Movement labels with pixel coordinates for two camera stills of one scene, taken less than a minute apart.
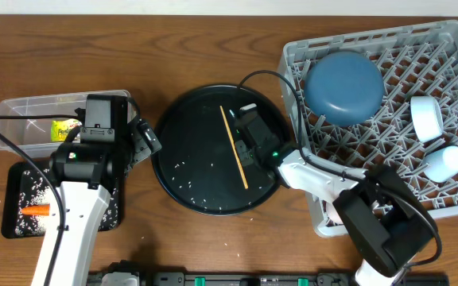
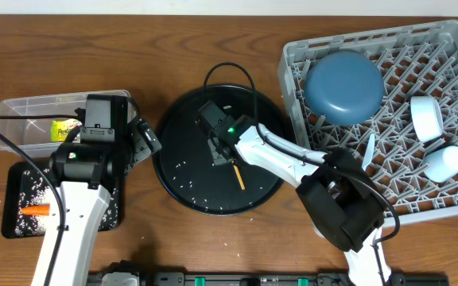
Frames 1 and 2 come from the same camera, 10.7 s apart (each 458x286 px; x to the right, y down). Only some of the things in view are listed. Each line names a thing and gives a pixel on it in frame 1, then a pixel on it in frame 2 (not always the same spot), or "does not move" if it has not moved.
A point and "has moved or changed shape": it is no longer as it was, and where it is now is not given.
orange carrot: [43, 210] does not move
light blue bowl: [426, 117] does not move
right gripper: [245, 158] -> [215, 144]
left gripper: [148, 146] does not move
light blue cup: [442, 164] does not move
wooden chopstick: [234, 148] has moved or changed shape
